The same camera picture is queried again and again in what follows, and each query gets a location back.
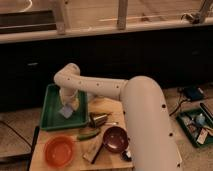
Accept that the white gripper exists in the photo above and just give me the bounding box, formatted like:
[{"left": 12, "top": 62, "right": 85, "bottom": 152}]
[{"left": 59, "top": 88, "right": 79, "bottom": 111}]

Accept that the light blue sponge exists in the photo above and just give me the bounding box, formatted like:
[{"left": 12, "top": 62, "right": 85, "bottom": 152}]
[{"left": 59, "top": 106, "right": 73, "bottom": 119}]

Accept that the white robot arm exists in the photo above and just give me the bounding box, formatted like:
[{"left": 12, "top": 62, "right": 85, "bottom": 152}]
[{"left": 54, "top": 63, "right": 182, "bottom": 171}]

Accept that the green plastic tray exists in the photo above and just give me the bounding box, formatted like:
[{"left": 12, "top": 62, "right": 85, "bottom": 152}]
[{"left": 40, "top": 84, "right": 88, "bottom": 131}]

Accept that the metal cup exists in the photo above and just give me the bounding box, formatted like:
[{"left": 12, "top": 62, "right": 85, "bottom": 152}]
[{"left": 89, "top": 113, "right": 108, "bottom": 128}]

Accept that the green cucumber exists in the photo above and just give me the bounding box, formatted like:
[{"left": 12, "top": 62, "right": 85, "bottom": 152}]
[{"left": 77, "top": 129, "right": 100, "bottom": 141}]

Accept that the orange plastic bowl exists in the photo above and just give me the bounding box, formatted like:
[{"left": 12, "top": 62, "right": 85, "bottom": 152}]
[{"left": 43, "top": 135, "right": 75, "bottom": 169}]

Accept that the wooden block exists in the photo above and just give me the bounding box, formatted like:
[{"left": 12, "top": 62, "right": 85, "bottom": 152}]
[{"left": 83, "top": 136, "right": 102, "bottom": 163}]

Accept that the wooden table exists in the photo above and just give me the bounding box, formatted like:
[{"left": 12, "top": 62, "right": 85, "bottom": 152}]
[{"left": 29, "top": 98, "right": 133, "bottom": 171}]

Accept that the dark red bowl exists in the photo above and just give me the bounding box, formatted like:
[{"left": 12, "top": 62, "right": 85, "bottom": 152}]
[{"left": 103, "top": 126, "right": 129, "bottom": 153}]

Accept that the black power adapter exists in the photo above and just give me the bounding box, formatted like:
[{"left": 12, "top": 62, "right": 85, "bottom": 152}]
[{"left": 182, "top": 87, "right": 204, "bottom": 101}]

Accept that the green bin with items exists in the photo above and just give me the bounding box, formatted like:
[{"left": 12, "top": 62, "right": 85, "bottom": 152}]
[{"left": 176, "top": 108, "right": 213, "bottom": 148}]

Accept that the wooden shelf frame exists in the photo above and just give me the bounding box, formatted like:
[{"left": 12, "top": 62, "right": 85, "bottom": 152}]
[{"left": 0, "top": 0, "right": 213, "bottom": 44}]

